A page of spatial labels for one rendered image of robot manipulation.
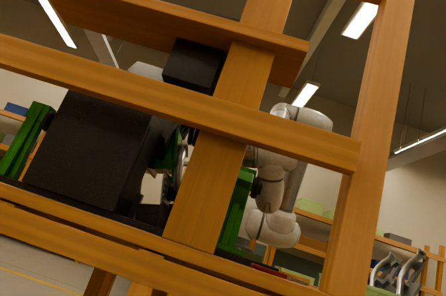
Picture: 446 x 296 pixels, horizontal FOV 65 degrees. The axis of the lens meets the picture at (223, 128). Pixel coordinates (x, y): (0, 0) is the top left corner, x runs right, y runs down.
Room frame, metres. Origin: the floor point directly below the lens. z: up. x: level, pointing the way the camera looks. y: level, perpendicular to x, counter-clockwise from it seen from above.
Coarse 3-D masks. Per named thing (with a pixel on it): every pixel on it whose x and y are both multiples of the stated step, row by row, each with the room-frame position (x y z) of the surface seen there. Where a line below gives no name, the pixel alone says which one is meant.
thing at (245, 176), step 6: (240, 174) 1.08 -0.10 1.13; (246, 174) 1.08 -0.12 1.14; (252, 174) 1.09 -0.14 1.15; (240, 180) 1.06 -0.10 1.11; (246, 180) 1.06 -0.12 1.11; (252, 180) 1.07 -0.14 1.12; (240, 186) 1.08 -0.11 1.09; (246, 186) 1.07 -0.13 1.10; (234, 192) 1.10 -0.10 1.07; (240, 192) 1.09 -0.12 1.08; (246, 192) 1.08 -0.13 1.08; (234, 198) 1.11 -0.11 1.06; (240, 198) 1.10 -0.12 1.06; (246, 198) 1.10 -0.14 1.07; (240, 204) 1.12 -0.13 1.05
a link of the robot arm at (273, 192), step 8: (272, 112) 1.62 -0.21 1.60; (280, 112) 1.58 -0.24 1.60; (264, 184) 1.30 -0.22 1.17; (272, 184) 1.29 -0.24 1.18; (280, 184) 1.30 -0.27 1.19; (264, 192) 1.32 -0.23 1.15; (272, 192) 1.31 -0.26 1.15; (280, 192) 1.32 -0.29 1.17; (256, 200) 1.38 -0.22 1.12; (264, 200) 1.34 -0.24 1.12; (272, 200) 1.33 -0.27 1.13; (280, 200) 1.35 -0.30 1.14; (264, 208) 1.37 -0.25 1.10; (272, 208) 1.36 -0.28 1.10
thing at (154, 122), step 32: (64, 128) 1.10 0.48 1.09; (96, 128) 1.09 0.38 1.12; (128, 128) 1.08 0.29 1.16; (160, 128) 1.22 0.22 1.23; (32, 160) 1.11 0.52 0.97; (64, 160) 1.10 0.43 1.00; (96, 160) 1.09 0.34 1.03; (128, 160) 1.08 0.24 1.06; (64, 192) 1.09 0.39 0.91; (96, 192) 1.08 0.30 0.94; (128, 192) 1.15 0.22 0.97
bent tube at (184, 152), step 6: (180, 144) 1.31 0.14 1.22; (180, 150) 1.30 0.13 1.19; (186, 150) 1.32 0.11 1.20; (180, 156) 1.27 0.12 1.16; (186, 156) 1.34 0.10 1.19; (180, 162) 1.25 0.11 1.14; (180, 168) 1.24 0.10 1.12; (174, 174) 1.25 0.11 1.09; (180, 174) 1.24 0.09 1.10; (174, 180) 1.25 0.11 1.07; (180, 180) 1.25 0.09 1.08; (174, 186) 1.26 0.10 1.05
